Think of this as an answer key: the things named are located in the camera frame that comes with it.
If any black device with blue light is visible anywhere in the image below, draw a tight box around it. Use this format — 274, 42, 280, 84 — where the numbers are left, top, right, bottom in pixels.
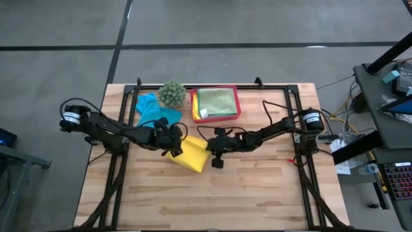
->
0, 128, 18, 149

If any teal block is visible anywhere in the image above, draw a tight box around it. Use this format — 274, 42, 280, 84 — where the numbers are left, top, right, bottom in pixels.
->
382, 70, 401, 84

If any green artificial potted plant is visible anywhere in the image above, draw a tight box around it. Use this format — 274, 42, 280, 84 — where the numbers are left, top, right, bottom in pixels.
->
156, 80, 187, 109

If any yellow microfiber towel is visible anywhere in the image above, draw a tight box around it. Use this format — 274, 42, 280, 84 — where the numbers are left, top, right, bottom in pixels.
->
165, 135, 212, 174
192, 92, 201, 121

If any green microfiber towel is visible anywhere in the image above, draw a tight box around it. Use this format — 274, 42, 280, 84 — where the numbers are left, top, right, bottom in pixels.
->
196, 87, 238, 118

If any black side desk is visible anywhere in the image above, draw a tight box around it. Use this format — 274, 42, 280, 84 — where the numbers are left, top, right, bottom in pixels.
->
352, 63, 412, 151

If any grey metal desk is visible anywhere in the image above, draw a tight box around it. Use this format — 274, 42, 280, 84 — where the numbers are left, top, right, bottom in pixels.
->
0, 143, 52, 232

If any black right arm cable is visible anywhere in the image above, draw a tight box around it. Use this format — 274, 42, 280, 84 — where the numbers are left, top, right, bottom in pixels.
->
196, 99, 334, 144

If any clear plastic bottle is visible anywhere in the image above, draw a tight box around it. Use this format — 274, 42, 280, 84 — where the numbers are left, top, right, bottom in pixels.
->
357, 163, 380, 177

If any black keyboard desk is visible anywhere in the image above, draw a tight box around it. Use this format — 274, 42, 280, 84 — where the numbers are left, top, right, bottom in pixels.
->
331, 130, 412, 231

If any blue-keyed keyboard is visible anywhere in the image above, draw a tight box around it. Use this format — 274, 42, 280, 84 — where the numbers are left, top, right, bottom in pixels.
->
382, 162, 412, 201

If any black slanted pole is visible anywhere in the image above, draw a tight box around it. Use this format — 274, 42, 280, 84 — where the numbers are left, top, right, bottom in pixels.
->
366, 31, 412, 75

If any black tablet device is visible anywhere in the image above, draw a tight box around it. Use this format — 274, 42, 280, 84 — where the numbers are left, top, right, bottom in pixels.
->
395, 61, 412, 95

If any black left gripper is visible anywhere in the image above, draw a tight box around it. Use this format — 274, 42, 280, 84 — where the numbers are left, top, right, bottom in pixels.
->
153, 117, 185, 159

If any black aluminium table frame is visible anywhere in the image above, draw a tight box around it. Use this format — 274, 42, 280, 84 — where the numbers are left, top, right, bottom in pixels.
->
75, 76, 351, 231

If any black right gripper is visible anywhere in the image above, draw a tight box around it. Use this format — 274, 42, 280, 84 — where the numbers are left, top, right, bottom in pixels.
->
205, 127, 241, 169

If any pink plastic bin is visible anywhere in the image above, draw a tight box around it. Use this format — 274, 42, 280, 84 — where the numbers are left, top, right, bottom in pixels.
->
189, 84, 242, 124

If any laptop with blue screen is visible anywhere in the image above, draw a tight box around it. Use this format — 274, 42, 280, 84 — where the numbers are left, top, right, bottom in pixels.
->
377, 96, 412, 116

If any white crumpled paper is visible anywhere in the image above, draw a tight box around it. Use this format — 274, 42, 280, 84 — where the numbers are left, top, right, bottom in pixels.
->
328, 137, 352, 175

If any blue microfiber towel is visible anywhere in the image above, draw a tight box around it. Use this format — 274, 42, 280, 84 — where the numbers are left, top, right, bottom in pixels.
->
134, 92, 183, 128

